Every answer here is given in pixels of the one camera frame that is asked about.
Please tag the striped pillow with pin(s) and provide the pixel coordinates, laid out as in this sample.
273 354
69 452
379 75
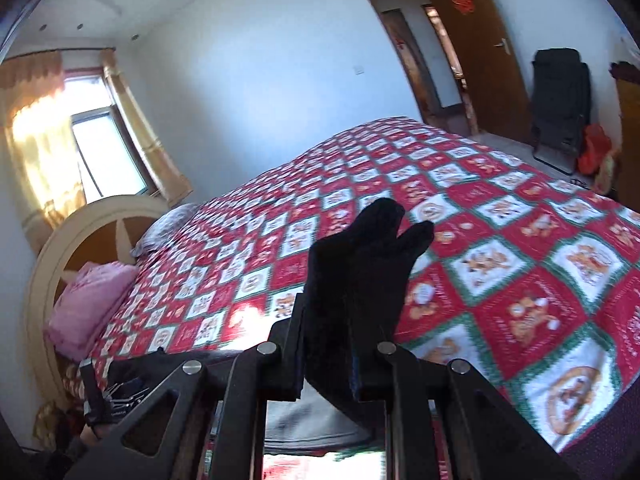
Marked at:
165 225

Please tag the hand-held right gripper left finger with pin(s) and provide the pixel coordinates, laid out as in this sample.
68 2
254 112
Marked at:
285 360

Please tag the wooden cabinet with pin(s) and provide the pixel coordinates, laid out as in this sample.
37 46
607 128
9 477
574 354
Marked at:
631 135

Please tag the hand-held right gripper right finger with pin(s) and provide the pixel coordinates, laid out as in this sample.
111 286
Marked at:
372 377

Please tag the narrow yellow curtain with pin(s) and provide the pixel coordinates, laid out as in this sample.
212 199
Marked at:
145 145

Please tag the wide yellow curtain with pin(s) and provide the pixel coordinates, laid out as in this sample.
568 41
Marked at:
40 150

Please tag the red bag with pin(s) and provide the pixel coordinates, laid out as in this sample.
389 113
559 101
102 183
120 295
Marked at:
595 150

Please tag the yellow floral bag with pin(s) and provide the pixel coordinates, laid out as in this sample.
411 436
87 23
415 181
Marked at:
606 172

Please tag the black pants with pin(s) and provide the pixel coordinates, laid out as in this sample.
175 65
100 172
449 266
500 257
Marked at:
350 270

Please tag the dark purple cloth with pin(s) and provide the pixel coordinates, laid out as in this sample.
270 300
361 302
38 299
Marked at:
600 450

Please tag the window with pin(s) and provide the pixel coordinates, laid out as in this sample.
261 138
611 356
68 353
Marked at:
105 140

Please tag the brown wooden door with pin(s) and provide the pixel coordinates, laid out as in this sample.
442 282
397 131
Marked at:
480 60

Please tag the pink folded blanket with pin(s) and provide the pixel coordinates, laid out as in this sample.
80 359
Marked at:
90 305

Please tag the black folding chair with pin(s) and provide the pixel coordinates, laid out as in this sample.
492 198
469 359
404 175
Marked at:
560 105

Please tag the cream wooden headboard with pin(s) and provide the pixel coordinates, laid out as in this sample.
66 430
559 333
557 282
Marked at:
110 220

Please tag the red printed checkered blanket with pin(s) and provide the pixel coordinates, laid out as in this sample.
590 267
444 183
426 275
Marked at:
500 240

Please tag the brown door frame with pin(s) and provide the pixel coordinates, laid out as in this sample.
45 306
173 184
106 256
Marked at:
380 20

